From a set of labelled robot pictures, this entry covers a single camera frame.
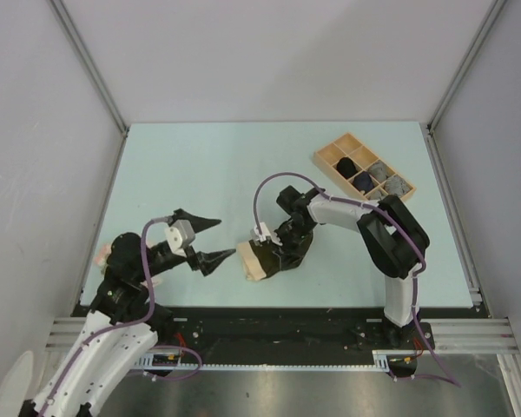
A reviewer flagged grey rolled underwear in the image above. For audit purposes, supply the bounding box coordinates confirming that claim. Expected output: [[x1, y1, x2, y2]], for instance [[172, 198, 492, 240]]
[[384, 175, 412, 198], [368, 190, 386, 201]]

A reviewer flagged olive green underwear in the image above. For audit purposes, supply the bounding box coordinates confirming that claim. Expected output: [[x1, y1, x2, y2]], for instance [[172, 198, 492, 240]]
[[235, 229, 316, 283]]

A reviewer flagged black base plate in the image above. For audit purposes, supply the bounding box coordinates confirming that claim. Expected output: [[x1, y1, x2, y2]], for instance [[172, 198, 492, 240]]
[[150, 307, 415, 362]]

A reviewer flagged left aluminium frame post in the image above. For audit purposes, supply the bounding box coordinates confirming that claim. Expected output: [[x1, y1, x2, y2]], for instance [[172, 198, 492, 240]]
[[47, 0, 129, 138]]

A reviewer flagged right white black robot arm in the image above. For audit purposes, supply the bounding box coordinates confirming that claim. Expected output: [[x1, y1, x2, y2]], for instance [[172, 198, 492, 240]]
[[272, 186, 430, 348]]

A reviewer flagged aluminium front rail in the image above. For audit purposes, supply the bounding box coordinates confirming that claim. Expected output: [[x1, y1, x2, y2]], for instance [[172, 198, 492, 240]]
[[45, 317, 519, 354]]

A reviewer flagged grey beige underwear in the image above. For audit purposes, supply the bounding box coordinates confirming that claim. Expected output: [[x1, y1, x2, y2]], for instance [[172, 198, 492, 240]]
[[368, 161, 388, 182]]

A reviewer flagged aluminium frame post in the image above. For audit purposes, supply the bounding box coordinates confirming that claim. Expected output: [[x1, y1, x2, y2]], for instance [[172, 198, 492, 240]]
[[47, 0, 129, 138], [426, 0, 509, 135]]

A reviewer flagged wooden compartment box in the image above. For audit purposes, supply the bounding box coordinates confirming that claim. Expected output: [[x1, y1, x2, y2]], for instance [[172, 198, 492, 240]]
[[312, 132, 417, 202]]

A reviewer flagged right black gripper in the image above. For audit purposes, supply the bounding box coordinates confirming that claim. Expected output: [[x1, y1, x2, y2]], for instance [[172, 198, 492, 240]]
[[269, 219, 316, 269]]

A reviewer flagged slotted cable duct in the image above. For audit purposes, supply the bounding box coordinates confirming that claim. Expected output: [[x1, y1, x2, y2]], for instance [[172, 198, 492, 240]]
[[129, 349, 422, 372]]

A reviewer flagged right aluminium frame post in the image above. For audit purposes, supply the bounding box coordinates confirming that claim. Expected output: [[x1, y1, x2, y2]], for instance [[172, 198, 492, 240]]
[[426, 0, 509, 135]]

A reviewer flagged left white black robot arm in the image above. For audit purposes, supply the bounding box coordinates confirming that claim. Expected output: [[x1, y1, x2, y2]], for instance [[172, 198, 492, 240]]
[[19, 208, 234, 416]]

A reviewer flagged grey rolled underwear back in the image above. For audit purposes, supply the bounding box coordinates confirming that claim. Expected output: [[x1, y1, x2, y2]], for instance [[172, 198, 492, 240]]
[[384, 175, 412, 198]]

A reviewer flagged black rolled underwear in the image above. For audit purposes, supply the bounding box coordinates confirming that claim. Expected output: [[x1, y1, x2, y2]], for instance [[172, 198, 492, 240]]
[[335, 157, 358, 179]]

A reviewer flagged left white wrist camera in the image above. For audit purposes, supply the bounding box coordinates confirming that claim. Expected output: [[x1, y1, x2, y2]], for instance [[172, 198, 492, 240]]
[[164, 220, 195, 257]]

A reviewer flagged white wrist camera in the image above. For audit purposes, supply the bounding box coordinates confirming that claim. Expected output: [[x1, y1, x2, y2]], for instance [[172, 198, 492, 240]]
[[251, 222, 282, 246], [164, 220, 195, 257]]

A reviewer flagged grey rolled underwear front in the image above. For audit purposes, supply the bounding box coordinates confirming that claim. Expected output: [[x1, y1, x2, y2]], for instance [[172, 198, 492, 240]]
[[368, 190, 386, 201]]

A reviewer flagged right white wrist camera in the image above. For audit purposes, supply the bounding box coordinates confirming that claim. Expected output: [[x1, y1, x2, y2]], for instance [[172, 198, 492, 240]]
[[251, 222, 282, 246]]

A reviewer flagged navy rolled underwear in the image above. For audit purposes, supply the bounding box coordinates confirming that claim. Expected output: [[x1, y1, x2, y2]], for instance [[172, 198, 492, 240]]
[[353, 171, 374, 194]]

